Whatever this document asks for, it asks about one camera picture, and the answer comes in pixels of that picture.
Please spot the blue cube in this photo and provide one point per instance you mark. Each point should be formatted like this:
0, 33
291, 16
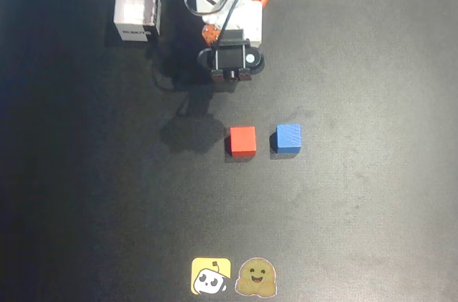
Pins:
289, 137

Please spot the red cube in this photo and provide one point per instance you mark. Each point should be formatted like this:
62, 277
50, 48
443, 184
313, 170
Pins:
243, 140

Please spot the yellow robot sticker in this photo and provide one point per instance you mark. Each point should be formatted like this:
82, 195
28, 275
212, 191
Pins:
210, 276

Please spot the hugging face emoji sticker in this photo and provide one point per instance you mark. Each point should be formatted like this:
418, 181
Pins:
255, 277

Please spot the white open cardboard box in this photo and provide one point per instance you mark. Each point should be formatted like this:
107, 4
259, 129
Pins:
135, 8

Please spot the black webcam on gripper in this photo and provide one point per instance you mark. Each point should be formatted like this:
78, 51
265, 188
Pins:
230, 57

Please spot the black table mat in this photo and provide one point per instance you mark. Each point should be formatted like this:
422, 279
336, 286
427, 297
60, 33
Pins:
107, 191

